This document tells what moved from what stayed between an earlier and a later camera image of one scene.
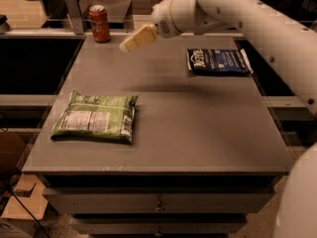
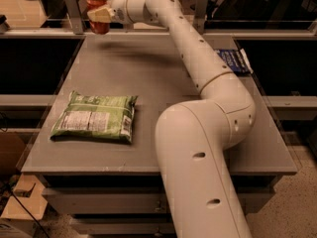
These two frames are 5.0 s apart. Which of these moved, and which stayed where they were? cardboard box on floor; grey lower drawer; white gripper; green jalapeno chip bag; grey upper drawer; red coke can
Moved: red coke can; white gripper
Stayed: green jalapeno chip bag; grey upper drawer; grey lower drawer; cardboard box on floor
